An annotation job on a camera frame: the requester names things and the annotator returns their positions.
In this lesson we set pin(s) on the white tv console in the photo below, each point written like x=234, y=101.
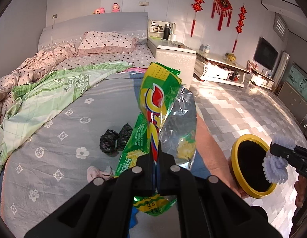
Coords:
x=218, y=68

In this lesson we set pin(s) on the black flat television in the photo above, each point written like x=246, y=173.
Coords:
x=265, y=54

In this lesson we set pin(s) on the pink white crumpled tissue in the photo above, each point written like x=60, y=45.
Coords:
x=93, y=172

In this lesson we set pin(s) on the red chinese knot centre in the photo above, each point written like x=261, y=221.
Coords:
x=224, y=9

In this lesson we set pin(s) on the pink dotted duvet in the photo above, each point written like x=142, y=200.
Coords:
x=30, y=71

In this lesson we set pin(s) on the grey upholstered headboard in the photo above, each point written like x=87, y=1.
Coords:
x=71, y=31

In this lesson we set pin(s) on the lavender foam fruit net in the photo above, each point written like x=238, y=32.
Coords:
x=274, y=167

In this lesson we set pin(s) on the pink plush toy left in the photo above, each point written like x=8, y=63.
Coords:
x=99, y=11

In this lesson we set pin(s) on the green patterned quilt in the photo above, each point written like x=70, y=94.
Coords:
x=37, y=103

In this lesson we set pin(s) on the person's right hand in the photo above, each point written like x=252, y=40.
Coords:
x=300, y=187

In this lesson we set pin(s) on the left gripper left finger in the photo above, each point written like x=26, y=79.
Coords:
x=103, y=208

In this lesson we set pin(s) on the black plastic bag bow-shaped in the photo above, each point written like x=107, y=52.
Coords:
x=112, y=141

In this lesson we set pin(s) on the pink polka dot pillow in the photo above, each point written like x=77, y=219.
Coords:
x=98, y=42

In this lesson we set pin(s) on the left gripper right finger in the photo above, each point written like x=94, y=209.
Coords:
x=208, y=207

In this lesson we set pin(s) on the green yellow snack bag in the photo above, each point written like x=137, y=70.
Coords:
x=159, y=90

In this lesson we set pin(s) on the white bedside cabinet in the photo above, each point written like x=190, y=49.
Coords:
x=170, y=52

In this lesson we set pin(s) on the pink plush toy right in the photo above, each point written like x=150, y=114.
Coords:
x=115, y=8

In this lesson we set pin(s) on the grey blue pink bedspread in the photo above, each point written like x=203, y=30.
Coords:
x=50, y=168

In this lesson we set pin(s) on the yellow rimmed trash bin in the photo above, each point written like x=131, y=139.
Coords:
x=246, y=163

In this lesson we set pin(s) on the black thermos bottle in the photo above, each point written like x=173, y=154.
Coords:
x=166, y=31

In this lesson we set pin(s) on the blue rubber glove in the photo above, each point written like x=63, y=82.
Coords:
x=133, y=219

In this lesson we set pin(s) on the pink plush toy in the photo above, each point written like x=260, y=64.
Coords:
x=115, y=8
x=99, y=11

